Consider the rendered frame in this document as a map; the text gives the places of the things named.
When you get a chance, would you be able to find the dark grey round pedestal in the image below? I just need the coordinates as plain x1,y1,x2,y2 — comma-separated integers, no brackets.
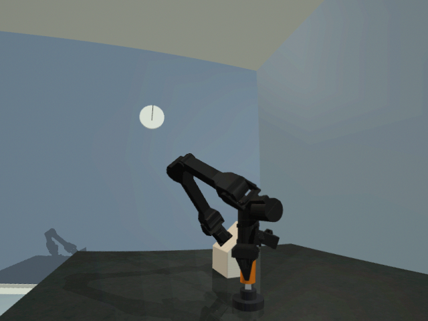
232,284,264,312

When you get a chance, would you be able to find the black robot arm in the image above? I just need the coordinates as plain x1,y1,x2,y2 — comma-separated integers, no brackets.
167,153,283,249

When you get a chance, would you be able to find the orange knob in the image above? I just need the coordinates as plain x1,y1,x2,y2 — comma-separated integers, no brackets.
240,260,256,284

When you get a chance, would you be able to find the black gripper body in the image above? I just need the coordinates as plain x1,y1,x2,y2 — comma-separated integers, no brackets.
231,219,261,259

